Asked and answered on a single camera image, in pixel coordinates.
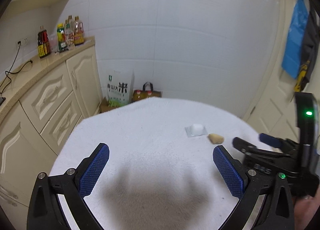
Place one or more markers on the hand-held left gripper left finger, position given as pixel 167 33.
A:
pixel 93 170

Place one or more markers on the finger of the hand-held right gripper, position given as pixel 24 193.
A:
pixel 241 144
pixel 271 141

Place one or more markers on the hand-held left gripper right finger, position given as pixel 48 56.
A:
pixel 228 172

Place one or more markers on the beige ginger piece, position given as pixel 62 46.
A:
pixel 216 139

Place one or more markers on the clear square packet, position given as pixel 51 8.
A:
pixel 196 130

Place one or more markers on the person's right hand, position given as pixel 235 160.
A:
pixel 307 215

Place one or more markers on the cream door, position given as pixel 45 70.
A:
pixel 272 89

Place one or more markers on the brown cardboard box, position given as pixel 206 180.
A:
pixel 106 106

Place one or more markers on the cream base cabinet with countertop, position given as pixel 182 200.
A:
pixel 50 99

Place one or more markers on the white green rice bag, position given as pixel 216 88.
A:
pixel 120 89

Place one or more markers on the dark grey apron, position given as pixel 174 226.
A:
pixel 310 49

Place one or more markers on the blue apron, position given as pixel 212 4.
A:
pixel 295 39

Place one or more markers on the red white seasoning packet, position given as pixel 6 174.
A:
pixel 70 43

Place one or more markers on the pink clear container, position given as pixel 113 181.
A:
pixel 54 43

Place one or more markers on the dark soy sauce bottle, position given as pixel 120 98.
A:
pixel 43 44

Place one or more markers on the green yellow bottle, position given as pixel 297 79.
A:
pixel 61 37

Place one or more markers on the orange label oil bottle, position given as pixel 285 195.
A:
pixel 78 33

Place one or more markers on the tall clear bottle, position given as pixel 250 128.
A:
pixel 68 27

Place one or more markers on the white wall socket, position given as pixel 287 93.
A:
pixel 21 42

